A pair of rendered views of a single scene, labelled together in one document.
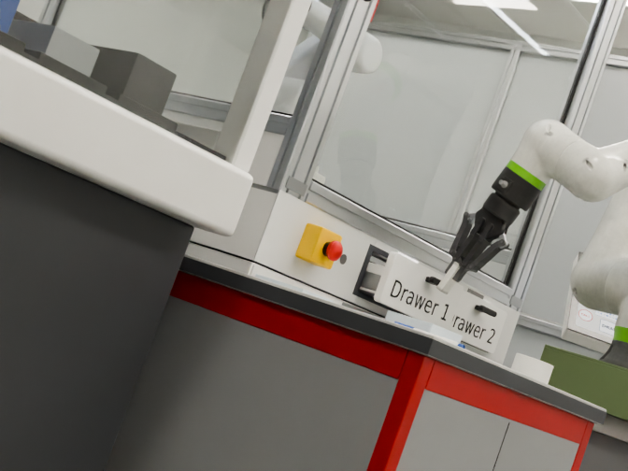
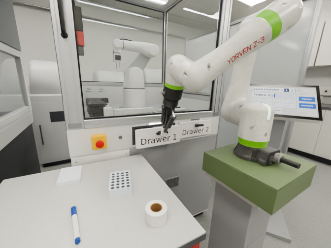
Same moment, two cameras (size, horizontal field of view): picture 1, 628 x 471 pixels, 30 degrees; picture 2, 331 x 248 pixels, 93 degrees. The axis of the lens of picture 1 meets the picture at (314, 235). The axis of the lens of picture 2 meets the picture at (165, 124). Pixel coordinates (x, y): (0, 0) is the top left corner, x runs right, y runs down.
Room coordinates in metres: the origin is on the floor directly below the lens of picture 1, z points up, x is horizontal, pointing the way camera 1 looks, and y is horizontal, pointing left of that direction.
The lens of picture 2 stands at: (1.73, -0.62, 1.18)
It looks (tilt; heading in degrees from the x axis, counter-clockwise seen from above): 15 degrees down; 22
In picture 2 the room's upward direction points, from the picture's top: 2 degrees clockwise
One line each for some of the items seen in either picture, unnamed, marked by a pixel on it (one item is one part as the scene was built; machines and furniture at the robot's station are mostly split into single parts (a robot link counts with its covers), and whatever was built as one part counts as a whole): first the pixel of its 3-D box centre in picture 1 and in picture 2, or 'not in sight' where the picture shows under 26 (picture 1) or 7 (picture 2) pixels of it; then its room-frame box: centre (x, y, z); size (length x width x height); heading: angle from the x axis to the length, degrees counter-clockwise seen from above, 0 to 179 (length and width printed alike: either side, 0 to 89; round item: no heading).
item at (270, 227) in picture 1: (257, 245); (137, 117); (2.92, 0.12, 0.87); 1.02 x 0.95 x 0.14; 140
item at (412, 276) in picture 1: (420, 292); (159, 136); (2.54, -0.26, 0.87); 0.29 x 0.02 x 0.11; 140
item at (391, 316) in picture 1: (421, 332); (120, 183); (2.18, -0.25, 0.78); 0.12 x 0.08 x 0.04; 38
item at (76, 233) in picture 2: (427, 336); (75, 223); (1.98, -0.24, 0.77); 0.14 x 0.02 x 0.02; 56
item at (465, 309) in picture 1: (470, 319); (195, 128); (2.82, -0.42, 0.87); 0.29 x 0.02 x 0.11; 140
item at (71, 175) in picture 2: (292, 291); (70, 174); (2.15, 0.00, 0.77); 0.13 x 0.09 x 0.02; 46
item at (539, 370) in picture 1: (531, 370); (156, 212); (2.10, -0.45, 0.78); 0.07 x 0.07 x 0.04
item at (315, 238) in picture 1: (320, 247); (99, 141); (2.31, -0.02, 0.88); 0.07 x 0.05 x 0.07; 140
